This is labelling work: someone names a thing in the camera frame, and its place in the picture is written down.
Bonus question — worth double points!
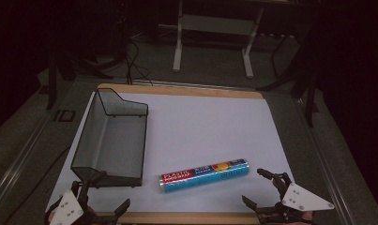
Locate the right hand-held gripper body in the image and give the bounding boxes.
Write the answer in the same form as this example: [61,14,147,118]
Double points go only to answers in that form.
[255,172,335,225]

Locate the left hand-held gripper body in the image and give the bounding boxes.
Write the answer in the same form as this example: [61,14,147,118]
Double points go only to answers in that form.
[44,179,118,225]

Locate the black wire mesh basket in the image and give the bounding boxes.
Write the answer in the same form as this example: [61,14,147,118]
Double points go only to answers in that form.
[69,87,149,188]

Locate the blue plastic wrap roll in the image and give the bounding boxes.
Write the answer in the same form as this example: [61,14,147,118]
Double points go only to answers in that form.
[159,157,250,194]

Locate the person's right hand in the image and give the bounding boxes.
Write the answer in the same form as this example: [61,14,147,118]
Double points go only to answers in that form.
[297,210,316,225]

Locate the black floor socket box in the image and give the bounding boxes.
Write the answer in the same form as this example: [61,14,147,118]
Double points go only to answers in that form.
[53,109,76,123]

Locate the white table mat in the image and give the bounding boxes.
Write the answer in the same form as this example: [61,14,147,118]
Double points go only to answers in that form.
[45,91,295,215]

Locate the black metal stand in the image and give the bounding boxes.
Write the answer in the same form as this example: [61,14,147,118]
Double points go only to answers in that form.
[257,31,321,128]
[45,50,58,111]

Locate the black floor cable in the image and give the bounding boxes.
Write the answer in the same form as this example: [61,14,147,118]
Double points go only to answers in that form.
[3,145,70,225]

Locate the grey metal rail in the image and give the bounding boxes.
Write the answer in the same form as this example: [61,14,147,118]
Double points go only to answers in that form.
[0,102,63,208]
[293,96,357,225]

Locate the black cables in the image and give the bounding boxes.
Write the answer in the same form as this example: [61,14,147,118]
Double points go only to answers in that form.
[123,39,154,86]

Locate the white metal desk frame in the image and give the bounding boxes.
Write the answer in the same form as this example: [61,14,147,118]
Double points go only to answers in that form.
[172,0,266,80]

